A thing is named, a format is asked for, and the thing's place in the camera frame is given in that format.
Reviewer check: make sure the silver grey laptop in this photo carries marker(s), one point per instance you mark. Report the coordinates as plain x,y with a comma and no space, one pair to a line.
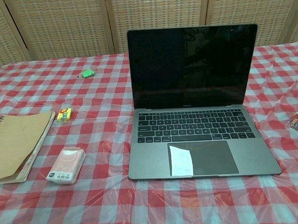
205,129

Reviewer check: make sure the woven bamboo folding screen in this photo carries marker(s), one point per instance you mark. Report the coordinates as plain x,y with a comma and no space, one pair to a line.
59,26

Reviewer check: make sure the green usb stick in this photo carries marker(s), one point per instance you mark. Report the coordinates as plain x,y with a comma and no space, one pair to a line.
88,73

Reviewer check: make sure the yellow candy pack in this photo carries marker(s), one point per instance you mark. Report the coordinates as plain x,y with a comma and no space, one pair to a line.
64,115

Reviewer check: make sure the red white checkered tablecloth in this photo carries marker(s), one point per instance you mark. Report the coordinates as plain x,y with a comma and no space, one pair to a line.
154,207

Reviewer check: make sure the pink tissue pack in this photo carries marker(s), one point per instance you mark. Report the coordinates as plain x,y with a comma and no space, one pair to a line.
65,164

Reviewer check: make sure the brown kraft cover notebook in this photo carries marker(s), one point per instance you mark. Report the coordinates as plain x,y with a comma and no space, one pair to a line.
13,144

